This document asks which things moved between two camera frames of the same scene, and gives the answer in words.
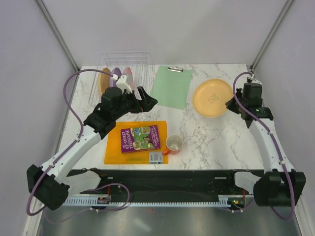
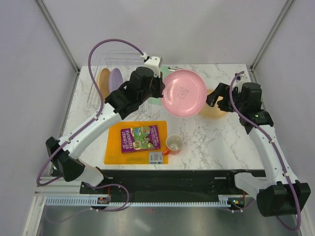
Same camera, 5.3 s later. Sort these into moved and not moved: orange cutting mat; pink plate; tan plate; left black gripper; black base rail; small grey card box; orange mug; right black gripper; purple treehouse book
Moved: right black gripper; pink plate; left black gripper
Not moved: black base rail; orange cutting mat; purple treehouse book; tan plate; orange mug; small grey card box
